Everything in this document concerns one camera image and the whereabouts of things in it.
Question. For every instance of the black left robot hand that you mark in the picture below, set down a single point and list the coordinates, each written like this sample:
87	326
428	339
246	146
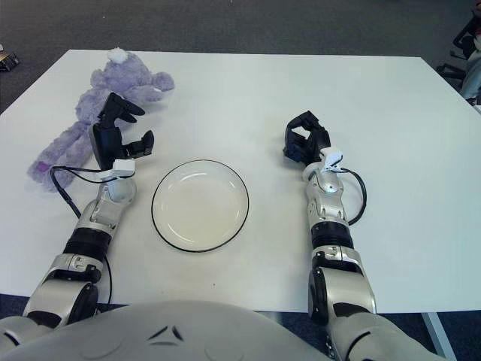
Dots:
107	143

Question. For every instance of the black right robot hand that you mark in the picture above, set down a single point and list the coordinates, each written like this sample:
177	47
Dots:
319	141

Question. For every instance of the purple plush bunny doll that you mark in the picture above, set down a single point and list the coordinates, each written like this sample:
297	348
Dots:
112	79

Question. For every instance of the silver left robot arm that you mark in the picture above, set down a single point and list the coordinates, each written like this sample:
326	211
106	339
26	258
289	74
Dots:
101	210

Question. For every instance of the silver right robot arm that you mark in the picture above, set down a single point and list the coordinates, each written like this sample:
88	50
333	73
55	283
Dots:
327	203

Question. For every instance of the white plate with black rim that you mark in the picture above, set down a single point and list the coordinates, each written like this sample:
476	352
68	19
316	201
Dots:
199	207

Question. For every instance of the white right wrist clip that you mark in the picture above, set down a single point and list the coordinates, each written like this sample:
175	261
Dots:
332	158

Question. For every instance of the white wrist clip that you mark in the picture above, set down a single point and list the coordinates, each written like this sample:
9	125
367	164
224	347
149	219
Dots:
332	158
124	167

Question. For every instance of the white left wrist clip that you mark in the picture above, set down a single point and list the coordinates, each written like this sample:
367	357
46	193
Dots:
124	167

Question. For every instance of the brown box on floor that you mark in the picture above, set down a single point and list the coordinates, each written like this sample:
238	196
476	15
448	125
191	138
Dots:
7	62

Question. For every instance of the black office chair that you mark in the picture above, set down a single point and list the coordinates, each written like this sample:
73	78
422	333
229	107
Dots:
473	75

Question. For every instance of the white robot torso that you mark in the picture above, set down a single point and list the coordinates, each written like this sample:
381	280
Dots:
169	334

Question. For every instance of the white table leg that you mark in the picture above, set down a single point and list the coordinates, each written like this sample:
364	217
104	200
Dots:
437	334

